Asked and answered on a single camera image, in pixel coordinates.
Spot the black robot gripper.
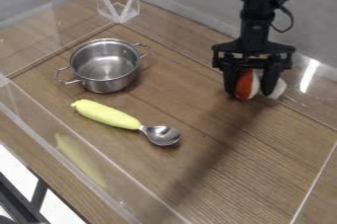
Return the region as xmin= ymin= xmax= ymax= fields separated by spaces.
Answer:
xmin=212 ymin=18 xmax=294 ymax=96

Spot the red and white toy mushroom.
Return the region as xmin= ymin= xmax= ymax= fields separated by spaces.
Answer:
xmin=234 ymin=69 xmax=286 ymax=101

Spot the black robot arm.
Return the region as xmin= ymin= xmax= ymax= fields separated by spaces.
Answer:
xmin=212 ymin=0 xmax=296 ymax=96

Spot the silver metal pot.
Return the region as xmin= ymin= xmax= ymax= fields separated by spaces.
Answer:
xmin=56 ymin=38 xmax=151 ymax=94

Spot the black cable loop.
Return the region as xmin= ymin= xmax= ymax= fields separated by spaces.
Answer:
xmin=269 ymin=4 xmax=294 ymax=34

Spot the spoon with yellow handle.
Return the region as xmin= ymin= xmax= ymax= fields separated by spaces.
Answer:
xmin=71 ymin=100 xmax=180 ymax=146

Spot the black metal table frame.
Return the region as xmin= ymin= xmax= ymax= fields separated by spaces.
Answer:
xmin=0 ymin=173 xmax=51 ymax=224

